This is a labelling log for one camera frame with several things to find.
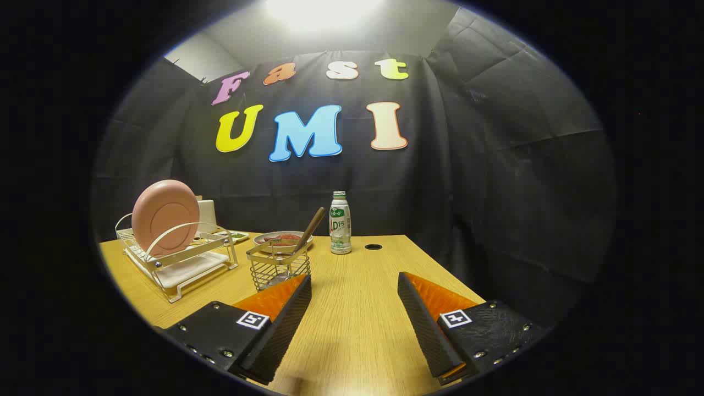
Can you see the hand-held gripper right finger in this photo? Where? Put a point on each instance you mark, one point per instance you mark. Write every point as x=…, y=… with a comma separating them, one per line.
x=426, y=330

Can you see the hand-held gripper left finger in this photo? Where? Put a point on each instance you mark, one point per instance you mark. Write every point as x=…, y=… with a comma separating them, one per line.
x=286, y=330

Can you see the white divided snack tray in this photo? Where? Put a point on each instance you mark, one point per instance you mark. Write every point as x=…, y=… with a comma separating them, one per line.
x=242, y=238

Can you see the white toaster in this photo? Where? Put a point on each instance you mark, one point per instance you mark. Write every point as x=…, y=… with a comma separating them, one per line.
x=207, y=217

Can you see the pink plate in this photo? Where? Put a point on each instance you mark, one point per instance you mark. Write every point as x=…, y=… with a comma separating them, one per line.
x=165, y=214

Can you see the beige plate with meat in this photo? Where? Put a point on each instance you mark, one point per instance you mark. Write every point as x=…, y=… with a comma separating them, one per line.
x=261, y=240

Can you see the raw meat slice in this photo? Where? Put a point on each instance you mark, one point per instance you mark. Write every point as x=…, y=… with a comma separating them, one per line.
x=274, y=238
x=292, y=238

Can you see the white drink bottle green cap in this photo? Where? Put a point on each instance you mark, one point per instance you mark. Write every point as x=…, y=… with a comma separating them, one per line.
x=340, y=225

